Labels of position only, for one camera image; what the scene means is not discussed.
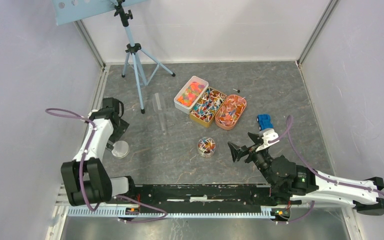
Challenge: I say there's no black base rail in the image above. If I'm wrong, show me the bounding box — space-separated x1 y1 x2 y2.
110 183 291 214

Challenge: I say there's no light blue tripod stand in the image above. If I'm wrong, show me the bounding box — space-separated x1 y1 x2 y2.
111 0 176 114

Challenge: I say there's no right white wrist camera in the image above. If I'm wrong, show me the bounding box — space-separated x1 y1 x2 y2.
255 128 280 152

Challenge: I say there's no yellow tin of lollipops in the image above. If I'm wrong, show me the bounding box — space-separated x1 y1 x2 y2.
189 87 227 128

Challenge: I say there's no pink tin of lollipops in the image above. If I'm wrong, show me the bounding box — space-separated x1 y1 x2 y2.
215 94 247 130

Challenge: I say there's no white tin of gummies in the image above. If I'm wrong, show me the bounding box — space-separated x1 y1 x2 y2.
173 76 209 114

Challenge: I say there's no clear plastic scoop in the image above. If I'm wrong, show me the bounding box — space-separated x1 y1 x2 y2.
152 92 167 136

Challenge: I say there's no white toothed cable duct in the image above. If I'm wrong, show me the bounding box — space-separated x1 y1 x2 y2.
67 205 290 220

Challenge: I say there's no light blue perforated plate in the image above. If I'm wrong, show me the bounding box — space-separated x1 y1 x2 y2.
52 0 148 27

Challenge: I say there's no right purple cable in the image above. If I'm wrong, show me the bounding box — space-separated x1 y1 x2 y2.
266 114 384 225

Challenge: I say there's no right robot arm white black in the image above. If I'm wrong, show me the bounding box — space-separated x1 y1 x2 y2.
227 128 384 216

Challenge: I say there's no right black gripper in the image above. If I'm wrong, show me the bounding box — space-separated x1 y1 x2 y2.
226 132 276 188

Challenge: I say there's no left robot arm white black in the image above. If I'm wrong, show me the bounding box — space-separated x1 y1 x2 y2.
60 97 129 206

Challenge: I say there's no blue toy brick car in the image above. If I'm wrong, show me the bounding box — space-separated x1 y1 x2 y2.
256 114 274 131

